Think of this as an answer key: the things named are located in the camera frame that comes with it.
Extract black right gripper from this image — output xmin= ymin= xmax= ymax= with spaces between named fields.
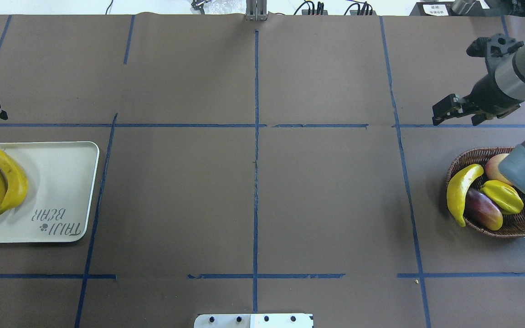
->
xmin=432 ymin=73 xmax=522 ymax=126

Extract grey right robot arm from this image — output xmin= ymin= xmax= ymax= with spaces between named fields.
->
xmin=432 ymin=33 xmax=525 ymax=194

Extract yellow banana basket edge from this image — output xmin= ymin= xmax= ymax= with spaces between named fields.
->
xmin=446 ymin=164 xmax=484 ymax=227

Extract brown wicker basket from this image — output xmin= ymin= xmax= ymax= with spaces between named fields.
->
xmin=446 ymin=147 xmax=525 ymax=238

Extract pale yellow-pink apple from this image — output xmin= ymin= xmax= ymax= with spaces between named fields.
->
xmin=484 ymin=153 xmax=513 ymax=185

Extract white bear print tray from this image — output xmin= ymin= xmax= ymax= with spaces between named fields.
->
xmin=0 ymin=141 xmax=100 ymax=243

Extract small yellow banana piece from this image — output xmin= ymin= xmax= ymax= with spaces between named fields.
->
xmin=479 ymin=180 xmax=524 ymax=215

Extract red mango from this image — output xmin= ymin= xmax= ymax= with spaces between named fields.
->
xmin=464 ymin=188 xmax=504 ymax=231

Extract black box white label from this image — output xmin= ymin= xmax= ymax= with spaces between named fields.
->
xmin=409 ymin=1 xmax=456 ymax=17

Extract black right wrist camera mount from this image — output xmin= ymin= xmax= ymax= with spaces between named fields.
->
xmin=465 ymin=33 xmax=525 ymax=73

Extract black power strip cables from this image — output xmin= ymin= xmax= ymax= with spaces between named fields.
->
xmin=293 ymin=0 xmax=375 ymax=16

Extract grey aluminium bracket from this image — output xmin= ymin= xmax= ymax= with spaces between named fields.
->
xmin=245 ymin=0 xmax=268 ymax=21

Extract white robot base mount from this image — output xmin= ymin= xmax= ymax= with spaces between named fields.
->
xmin=193 ymin=313 xmax=315 ymax=328

